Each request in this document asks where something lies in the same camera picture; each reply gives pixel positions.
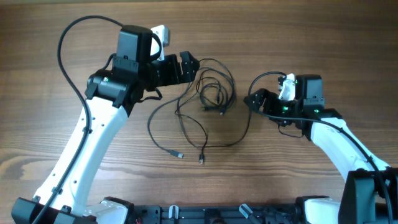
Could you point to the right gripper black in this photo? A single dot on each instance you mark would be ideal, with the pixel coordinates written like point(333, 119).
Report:
point(263, 94)

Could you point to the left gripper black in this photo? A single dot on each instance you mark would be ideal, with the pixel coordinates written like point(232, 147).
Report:
point(173, 78)

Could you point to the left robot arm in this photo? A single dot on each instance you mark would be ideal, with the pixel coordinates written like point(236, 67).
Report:
point(138, 65)

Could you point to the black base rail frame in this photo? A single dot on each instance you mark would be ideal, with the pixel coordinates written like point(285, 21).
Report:
point(268, 214)

